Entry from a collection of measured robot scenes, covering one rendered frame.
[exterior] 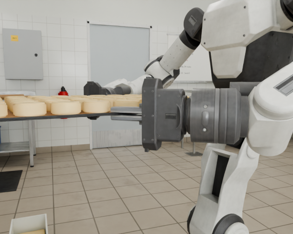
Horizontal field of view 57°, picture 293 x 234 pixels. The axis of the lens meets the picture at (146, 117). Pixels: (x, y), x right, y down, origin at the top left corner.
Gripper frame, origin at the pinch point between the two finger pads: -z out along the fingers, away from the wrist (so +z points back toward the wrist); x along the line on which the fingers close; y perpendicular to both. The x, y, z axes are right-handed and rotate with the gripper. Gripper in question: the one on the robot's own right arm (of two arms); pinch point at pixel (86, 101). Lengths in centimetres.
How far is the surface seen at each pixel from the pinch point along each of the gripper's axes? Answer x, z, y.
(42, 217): -86, 77, -76
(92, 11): 122, 330, -159
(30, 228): -93, 73, -82
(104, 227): -100, 100, -39
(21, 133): -68, 267, -250
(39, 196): -101, 137, -123
